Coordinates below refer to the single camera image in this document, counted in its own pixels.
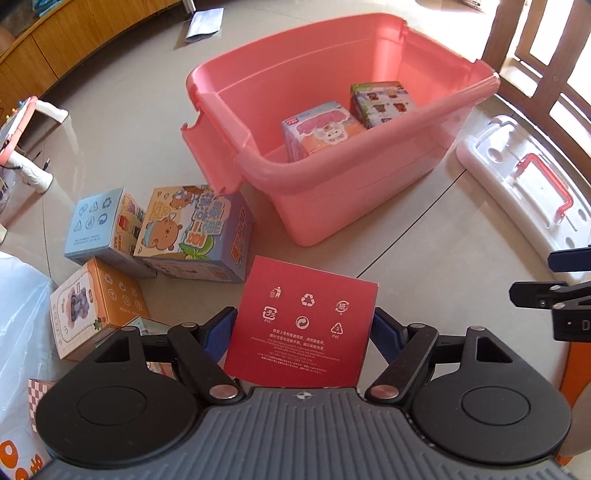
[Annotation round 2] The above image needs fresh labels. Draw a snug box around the white bin lid pink handle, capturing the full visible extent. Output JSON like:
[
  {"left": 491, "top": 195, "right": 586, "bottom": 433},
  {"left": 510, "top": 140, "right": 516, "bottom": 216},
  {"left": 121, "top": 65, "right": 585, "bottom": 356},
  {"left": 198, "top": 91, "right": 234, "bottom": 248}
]
[{"left": 456, "top": 115, "right": 590, "bottom": 260}]

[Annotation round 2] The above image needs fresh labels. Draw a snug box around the red toy box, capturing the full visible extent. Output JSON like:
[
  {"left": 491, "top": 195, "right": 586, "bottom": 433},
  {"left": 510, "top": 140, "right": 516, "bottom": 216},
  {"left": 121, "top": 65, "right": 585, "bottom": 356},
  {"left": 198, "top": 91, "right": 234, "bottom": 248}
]
[{"left": 224, "top": 256, "right": 378, "bottom": 388}]

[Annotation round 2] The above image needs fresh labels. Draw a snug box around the pink plastic storage bin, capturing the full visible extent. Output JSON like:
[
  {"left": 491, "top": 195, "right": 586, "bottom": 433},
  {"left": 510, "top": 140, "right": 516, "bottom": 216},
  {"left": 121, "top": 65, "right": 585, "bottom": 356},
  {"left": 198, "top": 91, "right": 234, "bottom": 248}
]
[{"left": 181, "top": 13, "right": 500, "bottom": 247}]

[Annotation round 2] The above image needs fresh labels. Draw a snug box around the green bear toy box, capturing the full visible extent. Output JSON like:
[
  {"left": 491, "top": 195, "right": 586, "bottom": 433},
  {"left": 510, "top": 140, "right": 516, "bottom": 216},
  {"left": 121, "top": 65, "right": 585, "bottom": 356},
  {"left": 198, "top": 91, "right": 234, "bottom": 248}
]
[{"left": 351, "top": 81, "right": 416, "bottom": 129}]

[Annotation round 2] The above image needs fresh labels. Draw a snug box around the orange toy box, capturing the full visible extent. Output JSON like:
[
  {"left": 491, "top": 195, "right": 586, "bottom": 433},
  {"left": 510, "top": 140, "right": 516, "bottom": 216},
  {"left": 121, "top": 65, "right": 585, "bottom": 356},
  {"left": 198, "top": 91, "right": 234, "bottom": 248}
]
[{"left": 50, "top": 258, "right": 149, "bottom": 361}]

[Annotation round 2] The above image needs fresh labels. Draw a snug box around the bear cartoon blue box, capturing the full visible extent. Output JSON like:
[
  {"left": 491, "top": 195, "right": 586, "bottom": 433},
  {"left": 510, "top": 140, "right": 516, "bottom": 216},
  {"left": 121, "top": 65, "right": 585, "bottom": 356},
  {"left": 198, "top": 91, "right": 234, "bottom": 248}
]
[{"left": 134, "top": 185, "right": 253, "bottom": 283}]

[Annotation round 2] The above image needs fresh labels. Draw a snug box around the light blue toy box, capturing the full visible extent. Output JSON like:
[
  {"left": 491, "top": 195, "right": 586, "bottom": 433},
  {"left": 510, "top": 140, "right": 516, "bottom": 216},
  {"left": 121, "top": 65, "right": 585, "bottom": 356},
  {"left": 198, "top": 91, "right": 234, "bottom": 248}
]
[{"left": 64, "top": 188, "right": 156, "bottom": 279}]

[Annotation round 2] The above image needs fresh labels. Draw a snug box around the checkered small box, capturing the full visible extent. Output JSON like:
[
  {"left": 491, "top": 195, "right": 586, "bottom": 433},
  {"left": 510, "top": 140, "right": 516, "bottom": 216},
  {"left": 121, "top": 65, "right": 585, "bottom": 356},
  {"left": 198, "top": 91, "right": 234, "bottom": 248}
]
[{"left": 27, "top": 378, "right": 55, "bottom": 433}]

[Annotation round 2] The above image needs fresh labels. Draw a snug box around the white plastic bag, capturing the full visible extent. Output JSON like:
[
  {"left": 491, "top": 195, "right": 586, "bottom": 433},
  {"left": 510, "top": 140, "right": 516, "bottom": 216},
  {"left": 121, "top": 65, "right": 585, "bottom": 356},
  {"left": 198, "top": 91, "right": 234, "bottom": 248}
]
[{"left": 1, "top": 253, "right": 52, "bottom": 479}]

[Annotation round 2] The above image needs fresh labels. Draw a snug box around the pink cartoon toy box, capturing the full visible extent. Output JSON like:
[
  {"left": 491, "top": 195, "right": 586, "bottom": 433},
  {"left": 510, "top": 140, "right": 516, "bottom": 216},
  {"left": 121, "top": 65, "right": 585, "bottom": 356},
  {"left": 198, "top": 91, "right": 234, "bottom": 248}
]
[{"left": 281, "top": 101, "right": 366, "bottom": 163}]

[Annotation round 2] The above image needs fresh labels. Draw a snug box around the pink white kids table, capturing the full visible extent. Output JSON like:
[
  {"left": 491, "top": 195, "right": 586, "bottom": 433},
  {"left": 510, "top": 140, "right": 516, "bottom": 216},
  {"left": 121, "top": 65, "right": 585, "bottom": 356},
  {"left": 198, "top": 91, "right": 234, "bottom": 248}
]
[{"left": 0, "top": 95, "right": 70, "bottom": 195}]

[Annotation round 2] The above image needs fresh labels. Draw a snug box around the wooden low cabinet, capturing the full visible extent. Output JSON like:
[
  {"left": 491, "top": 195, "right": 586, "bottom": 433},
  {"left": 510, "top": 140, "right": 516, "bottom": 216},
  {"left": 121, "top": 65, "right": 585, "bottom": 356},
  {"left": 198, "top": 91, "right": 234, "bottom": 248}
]
[{"left": 1, "top": 0, "right": 178, "bottom": 117}]

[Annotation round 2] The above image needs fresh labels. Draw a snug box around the wooden chair frame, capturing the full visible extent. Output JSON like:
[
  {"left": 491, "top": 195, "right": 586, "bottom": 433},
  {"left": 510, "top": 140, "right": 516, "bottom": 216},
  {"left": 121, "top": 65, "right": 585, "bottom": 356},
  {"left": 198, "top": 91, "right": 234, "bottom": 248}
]
[{"left": 482, "top": 1, "right": 590, "bottom": 142}]

